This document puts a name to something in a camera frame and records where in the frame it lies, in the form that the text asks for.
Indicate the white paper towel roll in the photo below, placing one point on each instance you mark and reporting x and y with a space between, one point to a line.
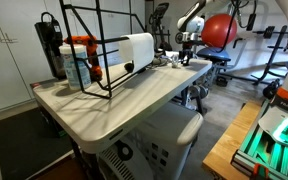
137 50

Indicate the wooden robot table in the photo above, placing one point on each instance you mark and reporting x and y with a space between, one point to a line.
227 150

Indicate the red exercise ball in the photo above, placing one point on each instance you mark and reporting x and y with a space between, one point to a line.
217 33

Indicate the black floor mat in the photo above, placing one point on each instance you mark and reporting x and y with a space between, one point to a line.
20 146

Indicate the small black floor weight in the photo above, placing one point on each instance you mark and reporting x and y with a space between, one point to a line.
221 81

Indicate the black weight bench frame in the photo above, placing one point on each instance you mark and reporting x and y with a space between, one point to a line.
273 53

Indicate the white laundry hamper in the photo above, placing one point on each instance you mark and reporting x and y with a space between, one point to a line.
170 133

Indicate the black dumbbell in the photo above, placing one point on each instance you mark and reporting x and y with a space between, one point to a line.
197 91

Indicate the white wipes canister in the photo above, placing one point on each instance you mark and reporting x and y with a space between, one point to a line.
74 73

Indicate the small clear glass jar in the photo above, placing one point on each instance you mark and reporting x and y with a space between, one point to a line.
175 61

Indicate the blue balance dome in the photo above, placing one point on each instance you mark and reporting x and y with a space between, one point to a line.
214 53

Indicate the green lit base frame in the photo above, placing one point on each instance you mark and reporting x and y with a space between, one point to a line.
267 153

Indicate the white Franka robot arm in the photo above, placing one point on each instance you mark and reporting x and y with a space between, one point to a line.
192 23

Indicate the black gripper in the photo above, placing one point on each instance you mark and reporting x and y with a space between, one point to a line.
186 48

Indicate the orange clamp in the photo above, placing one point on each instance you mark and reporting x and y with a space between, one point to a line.
259 170

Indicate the black elliptical machine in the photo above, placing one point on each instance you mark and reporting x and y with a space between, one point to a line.
160 10

